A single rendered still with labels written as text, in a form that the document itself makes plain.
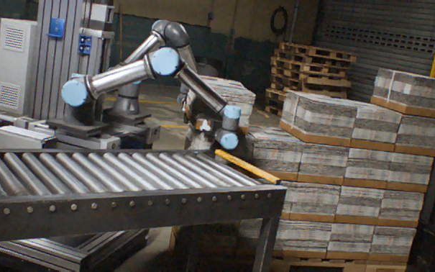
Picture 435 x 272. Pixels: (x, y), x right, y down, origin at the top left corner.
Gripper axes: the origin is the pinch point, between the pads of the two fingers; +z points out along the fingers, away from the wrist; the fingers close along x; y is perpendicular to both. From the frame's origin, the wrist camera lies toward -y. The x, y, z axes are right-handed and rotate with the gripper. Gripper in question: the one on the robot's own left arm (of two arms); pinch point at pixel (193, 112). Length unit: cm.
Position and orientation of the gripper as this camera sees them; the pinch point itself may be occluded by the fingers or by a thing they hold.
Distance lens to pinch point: 316.5
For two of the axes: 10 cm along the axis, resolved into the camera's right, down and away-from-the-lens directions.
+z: 2.5, 2.4, -9.4
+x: 9.5, 1.0, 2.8
